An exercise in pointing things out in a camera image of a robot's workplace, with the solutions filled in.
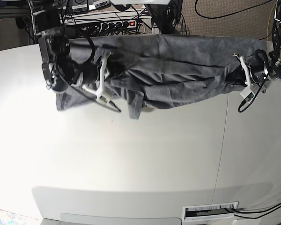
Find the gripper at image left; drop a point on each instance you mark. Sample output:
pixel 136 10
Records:
pixel 90 77

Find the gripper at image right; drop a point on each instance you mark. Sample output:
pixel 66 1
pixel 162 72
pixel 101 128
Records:
pixel 255 73

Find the grey T-shirt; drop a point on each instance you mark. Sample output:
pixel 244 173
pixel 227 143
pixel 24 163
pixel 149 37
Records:
pixel 167 71

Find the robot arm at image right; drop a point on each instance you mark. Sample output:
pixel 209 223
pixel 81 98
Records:
pixel 274 56

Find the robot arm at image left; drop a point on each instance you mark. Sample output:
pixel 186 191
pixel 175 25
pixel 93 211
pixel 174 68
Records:
pixel 60 70

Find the black power strip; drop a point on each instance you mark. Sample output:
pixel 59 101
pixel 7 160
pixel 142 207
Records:
pixel 98 29

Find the white equipment shelf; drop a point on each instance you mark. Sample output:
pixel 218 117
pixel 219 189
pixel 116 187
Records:
pixel 110 17

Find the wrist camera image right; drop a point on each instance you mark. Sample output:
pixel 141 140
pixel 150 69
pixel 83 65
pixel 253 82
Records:
pixel 247 94

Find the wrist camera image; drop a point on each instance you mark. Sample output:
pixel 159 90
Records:
pixel 247 94
pixel 104 99

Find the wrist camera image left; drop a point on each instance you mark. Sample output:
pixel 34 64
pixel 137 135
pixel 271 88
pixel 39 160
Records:
pixel 104 99

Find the table cable grommet box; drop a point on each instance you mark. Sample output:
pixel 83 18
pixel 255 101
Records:
pixel 209 212

